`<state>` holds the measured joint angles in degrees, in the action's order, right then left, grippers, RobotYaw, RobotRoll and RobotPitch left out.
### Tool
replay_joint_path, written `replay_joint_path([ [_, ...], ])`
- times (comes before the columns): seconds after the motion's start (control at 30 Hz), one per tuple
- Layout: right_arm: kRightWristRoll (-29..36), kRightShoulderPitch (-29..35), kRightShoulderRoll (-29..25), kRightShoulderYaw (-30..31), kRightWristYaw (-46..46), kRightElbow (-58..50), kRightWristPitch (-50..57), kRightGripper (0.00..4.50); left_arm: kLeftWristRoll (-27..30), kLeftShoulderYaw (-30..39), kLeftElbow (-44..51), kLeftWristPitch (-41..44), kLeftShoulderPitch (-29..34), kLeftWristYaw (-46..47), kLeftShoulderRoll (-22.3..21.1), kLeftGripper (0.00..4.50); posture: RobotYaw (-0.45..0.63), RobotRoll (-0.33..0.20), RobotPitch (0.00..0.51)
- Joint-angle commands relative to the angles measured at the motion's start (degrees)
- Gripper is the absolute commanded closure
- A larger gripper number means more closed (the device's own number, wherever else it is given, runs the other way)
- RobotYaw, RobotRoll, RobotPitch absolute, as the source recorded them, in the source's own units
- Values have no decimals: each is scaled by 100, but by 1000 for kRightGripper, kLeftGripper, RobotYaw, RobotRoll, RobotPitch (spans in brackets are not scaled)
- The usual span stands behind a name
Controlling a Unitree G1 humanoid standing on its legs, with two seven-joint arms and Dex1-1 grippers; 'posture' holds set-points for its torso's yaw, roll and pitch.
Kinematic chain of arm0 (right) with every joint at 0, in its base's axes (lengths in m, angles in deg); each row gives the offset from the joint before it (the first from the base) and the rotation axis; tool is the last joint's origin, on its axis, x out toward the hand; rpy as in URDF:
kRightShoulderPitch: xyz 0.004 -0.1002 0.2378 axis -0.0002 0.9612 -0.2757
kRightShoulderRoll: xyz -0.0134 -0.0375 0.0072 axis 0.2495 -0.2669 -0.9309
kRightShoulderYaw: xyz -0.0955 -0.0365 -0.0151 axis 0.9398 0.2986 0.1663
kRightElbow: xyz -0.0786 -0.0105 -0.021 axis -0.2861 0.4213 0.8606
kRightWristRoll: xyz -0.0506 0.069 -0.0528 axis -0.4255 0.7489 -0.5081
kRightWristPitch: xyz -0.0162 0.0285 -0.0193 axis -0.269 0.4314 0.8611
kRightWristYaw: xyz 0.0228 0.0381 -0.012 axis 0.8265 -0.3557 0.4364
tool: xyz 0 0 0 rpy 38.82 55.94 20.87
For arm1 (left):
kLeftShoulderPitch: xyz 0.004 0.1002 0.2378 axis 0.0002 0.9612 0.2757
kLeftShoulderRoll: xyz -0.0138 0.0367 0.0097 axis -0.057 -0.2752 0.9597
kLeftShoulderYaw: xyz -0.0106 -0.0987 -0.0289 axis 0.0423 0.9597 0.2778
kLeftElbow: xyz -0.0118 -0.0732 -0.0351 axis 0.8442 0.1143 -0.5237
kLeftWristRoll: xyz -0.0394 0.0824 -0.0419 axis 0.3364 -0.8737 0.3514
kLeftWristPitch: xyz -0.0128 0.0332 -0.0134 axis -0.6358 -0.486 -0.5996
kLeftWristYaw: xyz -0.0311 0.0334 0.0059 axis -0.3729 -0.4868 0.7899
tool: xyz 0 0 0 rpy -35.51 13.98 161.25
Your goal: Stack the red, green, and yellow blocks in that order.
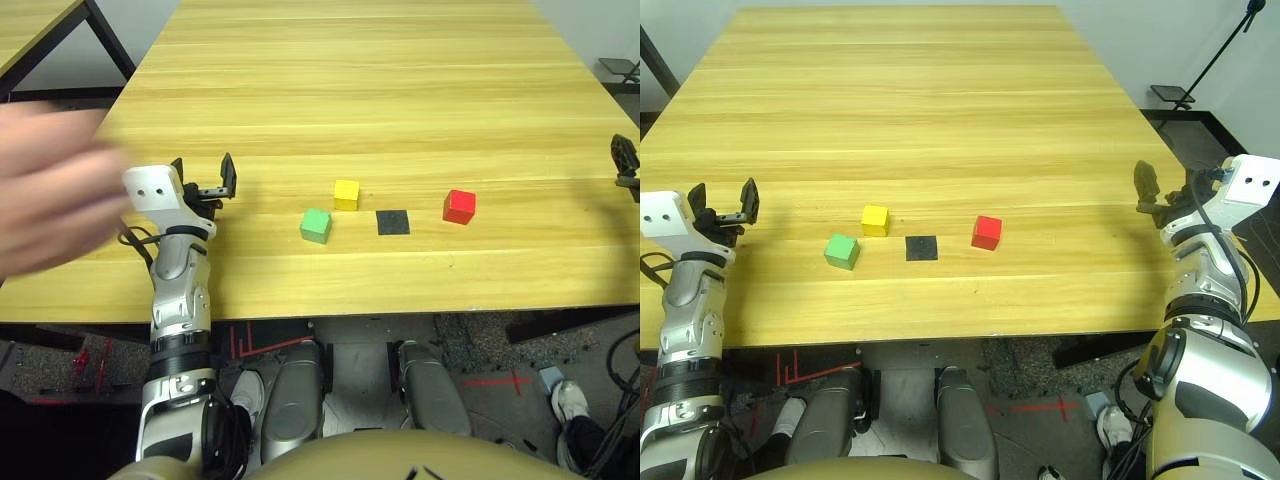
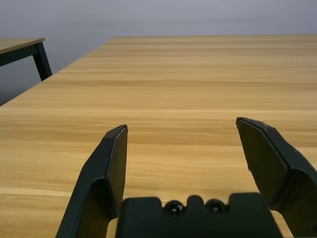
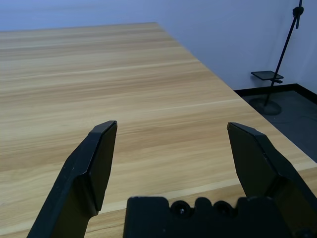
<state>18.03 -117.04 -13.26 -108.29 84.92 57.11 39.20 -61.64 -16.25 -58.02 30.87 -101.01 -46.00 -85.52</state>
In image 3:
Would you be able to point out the black stand tray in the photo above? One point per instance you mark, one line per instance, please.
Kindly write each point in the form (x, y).
(266, 75)

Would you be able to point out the black floor stand pole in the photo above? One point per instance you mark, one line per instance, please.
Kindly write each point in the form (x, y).
(284, 52)

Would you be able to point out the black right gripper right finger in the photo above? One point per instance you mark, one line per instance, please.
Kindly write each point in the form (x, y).
(260, 161)

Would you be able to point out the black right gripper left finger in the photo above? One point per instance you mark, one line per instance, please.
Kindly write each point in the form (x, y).
(81, 173)

